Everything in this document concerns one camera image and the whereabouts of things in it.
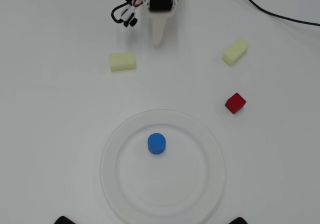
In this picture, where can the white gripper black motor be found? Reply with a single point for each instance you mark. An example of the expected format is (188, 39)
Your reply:
(160, 1)

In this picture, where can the blue cylinder block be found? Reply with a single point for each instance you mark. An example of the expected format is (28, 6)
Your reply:
(156, 143)

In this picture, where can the pale yellow foam block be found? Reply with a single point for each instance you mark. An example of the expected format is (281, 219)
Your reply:
(122, 61)
(235, 51)

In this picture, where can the red cube block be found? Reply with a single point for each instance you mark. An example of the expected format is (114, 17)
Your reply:
(235, 103)

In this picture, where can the white plastic plate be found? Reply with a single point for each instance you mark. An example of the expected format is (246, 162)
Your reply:
(162, 179)

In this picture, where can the black stand foot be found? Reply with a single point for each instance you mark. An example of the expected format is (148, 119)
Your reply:
(63, 221)
(239, 221)

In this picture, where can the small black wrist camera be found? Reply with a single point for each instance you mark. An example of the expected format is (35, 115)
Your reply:
(128, 14)

